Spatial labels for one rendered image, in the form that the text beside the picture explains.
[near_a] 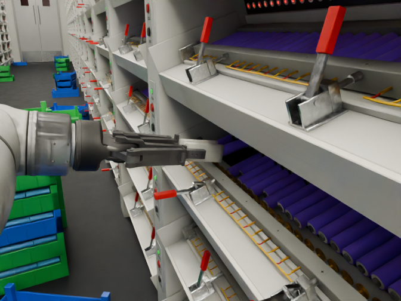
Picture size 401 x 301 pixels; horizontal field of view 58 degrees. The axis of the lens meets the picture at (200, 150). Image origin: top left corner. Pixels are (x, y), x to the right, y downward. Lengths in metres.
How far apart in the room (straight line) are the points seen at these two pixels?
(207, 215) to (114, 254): 0.84
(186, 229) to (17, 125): 0.44
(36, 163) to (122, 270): 0.82
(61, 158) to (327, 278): 0.35
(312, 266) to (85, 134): 0.33
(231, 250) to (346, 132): 0.25
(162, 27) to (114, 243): 0.92
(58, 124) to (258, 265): 0.31
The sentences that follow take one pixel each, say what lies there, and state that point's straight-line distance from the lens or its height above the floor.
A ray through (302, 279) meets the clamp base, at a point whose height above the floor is 0.52.
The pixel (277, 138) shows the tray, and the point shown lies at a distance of 0.33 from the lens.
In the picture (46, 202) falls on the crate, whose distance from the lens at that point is 1.17.
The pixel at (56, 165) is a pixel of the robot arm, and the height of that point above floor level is 0.58.
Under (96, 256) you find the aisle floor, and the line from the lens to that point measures 1.37.
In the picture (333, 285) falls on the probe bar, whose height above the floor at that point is 0.53.
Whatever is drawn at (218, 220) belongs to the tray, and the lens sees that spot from 0.54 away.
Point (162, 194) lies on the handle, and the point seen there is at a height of 0.51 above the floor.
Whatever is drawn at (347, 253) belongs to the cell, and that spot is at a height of 0.53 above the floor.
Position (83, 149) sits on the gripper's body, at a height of 0.60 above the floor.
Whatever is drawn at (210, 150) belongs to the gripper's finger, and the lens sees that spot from 0.59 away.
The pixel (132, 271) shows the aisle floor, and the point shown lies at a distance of 1.27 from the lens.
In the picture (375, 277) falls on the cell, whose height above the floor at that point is 0.53.
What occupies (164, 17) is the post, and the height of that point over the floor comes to 0.78.
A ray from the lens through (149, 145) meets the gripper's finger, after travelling 0.55.
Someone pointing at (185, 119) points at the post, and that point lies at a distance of 0.74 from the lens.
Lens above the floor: 0.76
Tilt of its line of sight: 19 degrees down
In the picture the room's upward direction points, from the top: straight up
